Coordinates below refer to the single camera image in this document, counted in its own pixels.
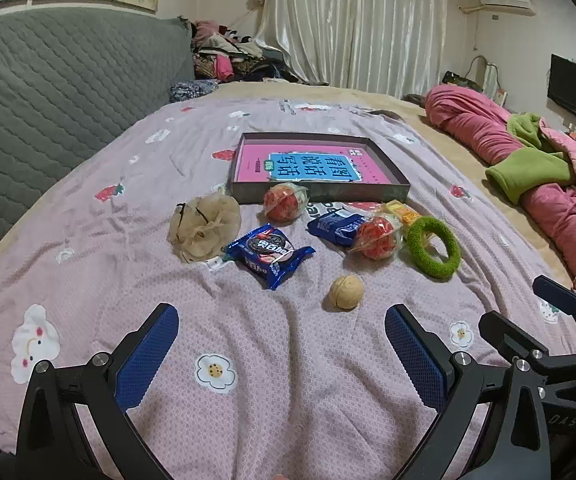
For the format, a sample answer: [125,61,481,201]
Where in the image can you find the pile of clothes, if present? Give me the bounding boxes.
[191,20,313,85]

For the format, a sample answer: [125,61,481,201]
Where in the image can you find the yellow snack packet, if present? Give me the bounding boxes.
[383,200,421,227]

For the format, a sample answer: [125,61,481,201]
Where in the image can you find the pink box with blue label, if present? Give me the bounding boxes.
[230,132,411,206]

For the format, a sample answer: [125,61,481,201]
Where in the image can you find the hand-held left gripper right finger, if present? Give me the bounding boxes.
[384,304,550,480]

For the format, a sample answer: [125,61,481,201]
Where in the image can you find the beige mesh bath puff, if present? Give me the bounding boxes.
[168,192,241,264]

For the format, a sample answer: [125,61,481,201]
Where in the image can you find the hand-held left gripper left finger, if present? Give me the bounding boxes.
[16,303,181,480]

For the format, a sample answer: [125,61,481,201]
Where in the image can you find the clear plastic toy packet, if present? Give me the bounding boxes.
[263,183,309,224]

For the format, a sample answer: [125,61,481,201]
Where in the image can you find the green fleece blanket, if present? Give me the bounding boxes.
[485,112,576,206]

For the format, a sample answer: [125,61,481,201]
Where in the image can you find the pink printed bedsheet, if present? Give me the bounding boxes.
[0,97,576,480]

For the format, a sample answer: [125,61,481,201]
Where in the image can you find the blue cookie packet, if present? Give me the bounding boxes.
[224,223,317,291]
[307,209,369,247]

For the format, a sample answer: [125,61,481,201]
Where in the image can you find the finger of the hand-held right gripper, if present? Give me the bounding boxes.
[479,311,576,376]
[533,276,576,356]

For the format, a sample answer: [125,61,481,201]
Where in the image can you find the white air conditioner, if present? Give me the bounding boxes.
[478,0,537,17]

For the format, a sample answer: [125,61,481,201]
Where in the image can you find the white appliance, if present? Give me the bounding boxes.
[469,55,508,107]

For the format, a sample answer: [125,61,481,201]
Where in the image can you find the pink book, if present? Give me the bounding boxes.
[238,142,403,186]

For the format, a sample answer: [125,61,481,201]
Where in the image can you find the walnut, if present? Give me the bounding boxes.
[328,274,365,312]

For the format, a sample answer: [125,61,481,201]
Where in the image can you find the blue floral cloth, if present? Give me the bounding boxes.
[169,79,219,103]

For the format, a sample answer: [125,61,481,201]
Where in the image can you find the grey quilted sofa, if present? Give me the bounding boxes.
[0,7,195,281]

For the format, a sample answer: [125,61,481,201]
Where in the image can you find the white pleated curtain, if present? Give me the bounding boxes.
[255,0,450,98]

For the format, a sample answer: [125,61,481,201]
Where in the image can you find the pink quilt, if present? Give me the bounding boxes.
[424,83,576,288]

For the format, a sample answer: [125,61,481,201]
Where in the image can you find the green fuzzy ring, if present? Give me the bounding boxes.
[406,215,462,281]

